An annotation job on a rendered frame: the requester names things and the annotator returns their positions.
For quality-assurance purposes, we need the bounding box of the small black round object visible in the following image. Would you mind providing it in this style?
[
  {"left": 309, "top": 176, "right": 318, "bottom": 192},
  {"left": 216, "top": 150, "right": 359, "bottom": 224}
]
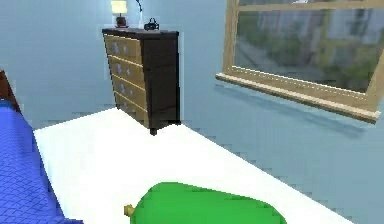
[{"left": 143, "top": 17, "right": 160, "bottom": 32}]

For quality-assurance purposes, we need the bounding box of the small cream shade table lamp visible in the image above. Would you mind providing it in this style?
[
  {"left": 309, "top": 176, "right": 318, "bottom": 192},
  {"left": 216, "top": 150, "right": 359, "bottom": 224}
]
[{"left": 110, "top": 0, "right": 130, "bottom": 29}]

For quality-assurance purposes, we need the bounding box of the bed with blue quilt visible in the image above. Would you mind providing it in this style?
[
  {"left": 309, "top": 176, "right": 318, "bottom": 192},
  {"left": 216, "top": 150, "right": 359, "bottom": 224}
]
[{"left": 0, "top": 69, "right": 84, "bottom": 224}]

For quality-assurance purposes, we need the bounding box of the dark chest with tan drawers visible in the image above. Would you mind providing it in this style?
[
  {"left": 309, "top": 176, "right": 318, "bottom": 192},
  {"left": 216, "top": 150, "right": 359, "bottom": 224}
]
[{"left": 101, "top": 27, "right": 182, "bottom": 137}]

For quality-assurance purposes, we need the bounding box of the pale vase with dark stem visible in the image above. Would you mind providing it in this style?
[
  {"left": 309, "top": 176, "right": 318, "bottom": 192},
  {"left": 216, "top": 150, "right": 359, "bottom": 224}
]
[{"left": 134, "top": 0, "right": 145, "bottom": 30}]

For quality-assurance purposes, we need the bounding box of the tan wood framed window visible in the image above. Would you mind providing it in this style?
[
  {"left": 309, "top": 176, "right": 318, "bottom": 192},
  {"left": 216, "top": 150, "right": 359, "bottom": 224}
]
[{"left": 215, "top": 0, "right": 384, "bottom": 125}]

